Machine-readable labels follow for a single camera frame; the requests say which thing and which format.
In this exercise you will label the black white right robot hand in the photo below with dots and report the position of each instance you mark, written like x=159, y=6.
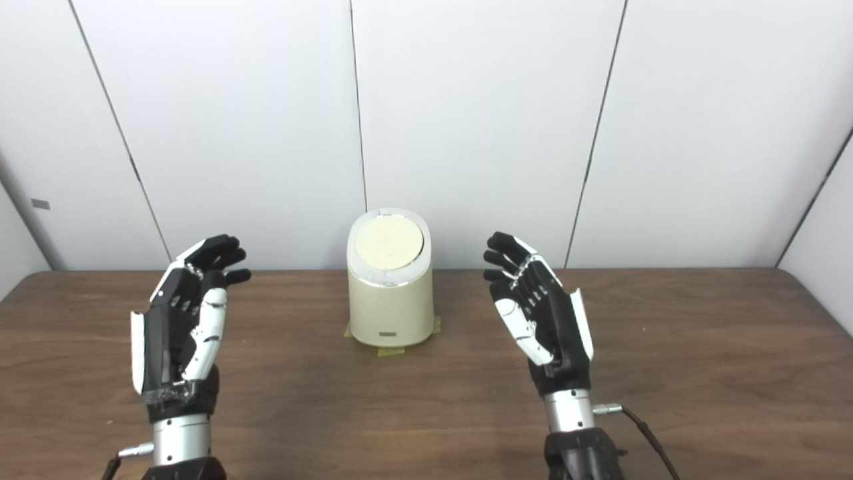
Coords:
x=556, y=326

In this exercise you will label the cream-colored cylindrical bin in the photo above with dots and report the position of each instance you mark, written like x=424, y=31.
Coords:
x=392, y=310

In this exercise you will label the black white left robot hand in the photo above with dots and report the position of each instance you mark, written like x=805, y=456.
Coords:
x=166, y=340

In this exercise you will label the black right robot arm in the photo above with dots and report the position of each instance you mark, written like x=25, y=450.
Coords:
x=573, y=440

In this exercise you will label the round cream bin lid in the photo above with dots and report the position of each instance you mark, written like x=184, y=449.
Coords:
x=388, y=242

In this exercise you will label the small grey wall tag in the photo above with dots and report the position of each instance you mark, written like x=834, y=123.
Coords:
x=40, y=203

